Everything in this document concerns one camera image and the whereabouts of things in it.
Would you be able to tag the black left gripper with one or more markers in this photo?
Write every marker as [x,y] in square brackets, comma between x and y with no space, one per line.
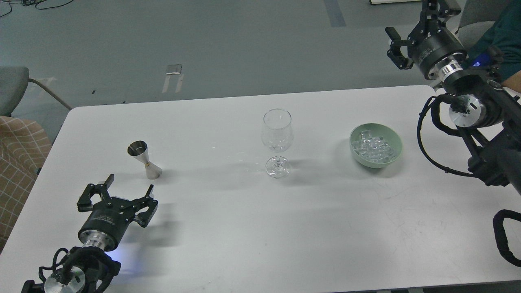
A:
[110,218]

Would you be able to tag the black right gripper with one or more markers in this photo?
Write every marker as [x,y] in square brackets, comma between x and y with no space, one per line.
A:
[437,47]

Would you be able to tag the steel cocktail jigger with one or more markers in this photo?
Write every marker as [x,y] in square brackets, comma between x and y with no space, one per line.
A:
[140,151]

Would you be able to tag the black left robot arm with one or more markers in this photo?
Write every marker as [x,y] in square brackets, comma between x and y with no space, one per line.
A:
[89,268]

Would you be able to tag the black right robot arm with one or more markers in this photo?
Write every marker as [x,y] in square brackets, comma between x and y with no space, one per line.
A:
[474,107]

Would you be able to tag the pile of clear ice cubes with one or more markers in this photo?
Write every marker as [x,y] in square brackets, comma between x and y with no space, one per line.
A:
[373,149]

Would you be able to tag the clear wine glass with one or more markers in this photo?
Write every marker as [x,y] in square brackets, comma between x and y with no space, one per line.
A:
[277,135]

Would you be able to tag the grey office chair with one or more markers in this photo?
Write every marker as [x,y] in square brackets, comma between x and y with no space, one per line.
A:
[477,17]

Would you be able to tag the person in teal shirt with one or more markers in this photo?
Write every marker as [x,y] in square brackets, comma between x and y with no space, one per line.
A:
[505,35]

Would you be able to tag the checkered beige cushion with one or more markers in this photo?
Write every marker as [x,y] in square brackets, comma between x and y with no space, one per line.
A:
[24,147]

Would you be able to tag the green bowl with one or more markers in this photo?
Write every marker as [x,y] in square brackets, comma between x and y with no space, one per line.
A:
[378,130]

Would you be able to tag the metal floor plate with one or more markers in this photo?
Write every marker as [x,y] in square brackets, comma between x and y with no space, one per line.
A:
[173,69]

